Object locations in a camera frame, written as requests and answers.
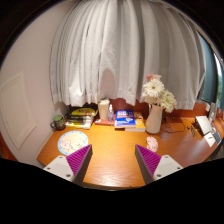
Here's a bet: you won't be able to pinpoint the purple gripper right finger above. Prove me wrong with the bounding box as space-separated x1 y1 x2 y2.
134 143 184 185

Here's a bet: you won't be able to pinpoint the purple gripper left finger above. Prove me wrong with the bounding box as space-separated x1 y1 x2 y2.
43 143 94 184

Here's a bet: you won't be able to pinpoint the pink computer mouse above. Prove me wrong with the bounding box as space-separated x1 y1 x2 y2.
146 136 158 152

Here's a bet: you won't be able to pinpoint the round cartoon mouse pad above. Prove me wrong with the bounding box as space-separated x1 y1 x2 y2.
57 131 88 155

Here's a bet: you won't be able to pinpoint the yellow book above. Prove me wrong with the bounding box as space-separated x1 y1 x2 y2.
126 112 145 132

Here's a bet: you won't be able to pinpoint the white ceramic vase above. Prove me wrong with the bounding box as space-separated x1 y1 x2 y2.
145 105 163 134

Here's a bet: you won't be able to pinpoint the green and black mug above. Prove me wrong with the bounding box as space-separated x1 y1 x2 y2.
50 115 66 131

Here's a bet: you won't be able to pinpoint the stack of dark books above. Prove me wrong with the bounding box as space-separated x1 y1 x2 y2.
65 105 98 129

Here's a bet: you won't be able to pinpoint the red flat tray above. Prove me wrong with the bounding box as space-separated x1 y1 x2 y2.
94 119 115 126

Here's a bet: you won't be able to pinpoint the blue book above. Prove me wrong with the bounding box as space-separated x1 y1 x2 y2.
115 110 136 128

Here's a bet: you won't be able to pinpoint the clear plastic bottle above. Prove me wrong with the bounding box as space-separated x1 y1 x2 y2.
108 104 114 122

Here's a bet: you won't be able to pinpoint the white cylindrical container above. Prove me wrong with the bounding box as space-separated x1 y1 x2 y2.
98 98 110 120

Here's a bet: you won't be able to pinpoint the white and pink flowers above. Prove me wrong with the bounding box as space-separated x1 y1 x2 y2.
142 74 177 113

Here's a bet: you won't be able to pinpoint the window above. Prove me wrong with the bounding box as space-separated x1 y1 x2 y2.
200 37 224 110

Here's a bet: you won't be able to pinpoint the white curtain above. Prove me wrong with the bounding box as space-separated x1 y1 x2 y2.
50 0 205 110

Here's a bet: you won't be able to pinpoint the black cable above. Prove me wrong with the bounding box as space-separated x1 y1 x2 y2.
161 116 194 134

